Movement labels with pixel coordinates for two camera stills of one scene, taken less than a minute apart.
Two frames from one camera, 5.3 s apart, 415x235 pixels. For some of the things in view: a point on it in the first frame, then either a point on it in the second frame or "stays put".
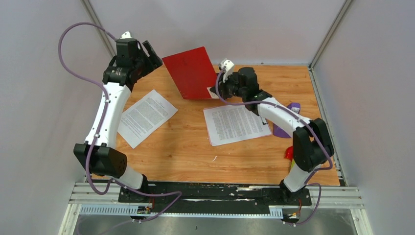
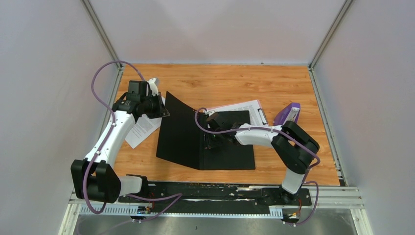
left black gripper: (154, 60) -> (161, 111)
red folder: (193, 72) -> (181, 141)
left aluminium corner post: (93, 15) stays put
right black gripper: (221, 88) -> (211, 143)
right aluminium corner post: (314, 59) stays put
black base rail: (214, 194) stays put
